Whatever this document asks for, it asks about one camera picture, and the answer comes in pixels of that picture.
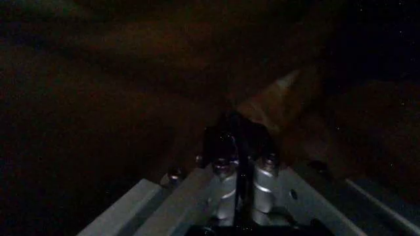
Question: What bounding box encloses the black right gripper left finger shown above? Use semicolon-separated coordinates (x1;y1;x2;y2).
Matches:
77;112;242;236

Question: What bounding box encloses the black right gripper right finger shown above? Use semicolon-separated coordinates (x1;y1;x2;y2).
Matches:
234;115;420;236

